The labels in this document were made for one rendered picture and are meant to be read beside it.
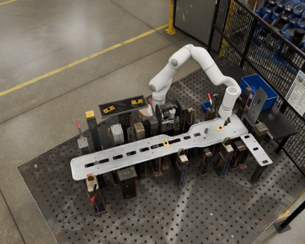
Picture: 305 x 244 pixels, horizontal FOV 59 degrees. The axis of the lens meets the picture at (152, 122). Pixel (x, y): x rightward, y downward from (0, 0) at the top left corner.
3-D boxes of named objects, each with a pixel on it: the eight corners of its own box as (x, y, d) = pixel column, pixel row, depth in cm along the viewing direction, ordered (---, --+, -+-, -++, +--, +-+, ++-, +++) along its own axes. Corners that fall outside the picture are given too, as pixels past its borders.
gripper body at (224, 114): (219, 101, 196) (216, 112, 205) (226, 111, 190) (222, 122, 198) (228, 99, 198) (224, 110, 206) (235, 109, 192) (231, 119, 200)
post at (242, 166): (240, 169, 223) (251, 149, 201) (234, 159, 230) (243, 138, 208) (247, 167, 224) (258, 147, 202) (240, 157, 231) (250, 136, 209)
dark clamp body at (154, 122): (149, 155, 232) (149, 127, 203) (144, 143, 240) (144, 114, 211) (160, 152, 234) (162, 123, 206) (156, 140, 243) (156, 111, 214)
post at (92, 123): (95, 153, 232) (85, 120, 199) (93, 146, 237) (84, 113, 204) (103, 151, 234) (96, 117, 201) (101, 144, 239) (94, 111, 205)
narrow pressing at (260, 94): (253, 126, 215) (267, 95, 189) (245, 116, 222) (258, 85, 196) (253, 126, 215) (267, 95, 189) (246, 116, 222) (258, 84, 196)
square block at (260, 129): (247, 158, 231) (260, 131, 203) (242, 150, 236) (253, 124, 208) (254, 155, 232) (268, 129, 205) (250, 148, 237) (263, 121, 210)
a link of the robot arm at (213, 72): (213, 61, 193) (236, 95, 198) (201, 71, 185) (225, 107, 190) (221, 55, 186) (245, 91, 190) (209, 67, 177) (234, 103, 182)
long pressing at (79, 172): (73, 185, 181) (73, 184, 180) (69, 159, 195) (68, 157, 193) (250, 133, 211) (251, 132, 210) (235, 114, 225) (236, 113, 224)
